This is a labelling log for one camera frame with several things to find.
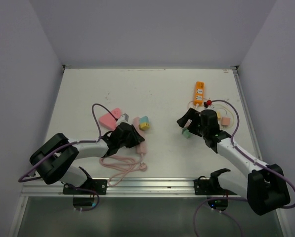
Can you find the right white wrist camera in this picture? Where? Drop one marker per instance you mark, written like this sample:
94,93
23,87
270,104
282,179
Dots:
209,106

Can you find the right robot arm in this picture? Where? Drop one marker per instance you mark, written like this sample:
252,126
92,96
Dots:
262,185

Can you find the orange power strip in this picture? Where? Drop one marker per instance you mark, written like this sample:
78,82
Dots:
198,93

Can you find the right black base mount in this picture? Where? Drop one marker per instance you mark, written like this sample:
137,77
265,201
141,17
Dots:
203,186

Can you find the yellow charger plug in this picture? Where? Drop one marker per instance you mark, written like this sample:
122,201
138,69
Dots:
219,116

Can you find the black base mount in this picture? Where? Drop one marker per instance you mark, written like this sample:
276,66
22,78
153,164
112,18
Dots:
203,186
97,185

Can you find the right side rail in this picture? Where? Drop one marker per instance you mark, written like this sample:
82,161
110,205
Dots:
246,112

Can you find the pink charger plug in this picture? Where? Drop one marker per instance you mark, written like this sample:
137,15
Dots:
225,122

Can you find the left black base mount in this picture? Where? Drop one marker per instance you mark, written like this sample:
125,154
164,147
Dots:
97,185

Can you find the long pink power strip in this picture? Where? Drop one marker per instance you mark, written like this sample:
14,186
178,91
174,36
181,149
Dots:
141,149

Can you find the green cube plug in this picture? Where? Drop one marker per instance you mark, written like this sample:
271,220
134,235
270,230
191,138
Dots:
185,132

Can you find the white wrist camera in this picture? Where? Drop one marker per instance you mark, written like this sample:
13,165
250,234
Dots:
123,118
209,106

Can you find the teal cube plug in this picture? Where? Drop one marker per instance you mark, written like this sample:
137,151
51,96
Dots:
144,119

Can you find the aluminium front rail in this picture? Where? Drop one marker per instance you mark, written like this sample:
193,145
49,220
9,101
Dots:
130,187

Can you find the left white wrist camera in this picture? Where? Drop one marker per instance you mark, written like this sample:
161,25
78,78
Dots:
123,118

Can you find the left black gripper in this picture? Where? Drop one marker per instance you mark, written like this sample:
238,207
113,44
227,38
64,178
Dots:
137,138

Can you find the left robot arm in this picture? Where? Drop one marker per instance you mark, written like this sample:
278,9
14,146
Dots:
54,160

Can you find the pink triangular socket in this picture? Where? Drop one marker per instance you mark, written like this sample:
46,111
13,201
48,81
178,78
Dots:
108,122

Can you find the yellow cube plug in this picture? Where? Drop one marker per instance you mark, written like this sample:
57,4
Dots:
144,126

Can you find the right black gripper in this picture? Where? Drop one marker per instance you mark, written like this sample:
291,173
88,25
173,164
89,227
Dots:
192,115

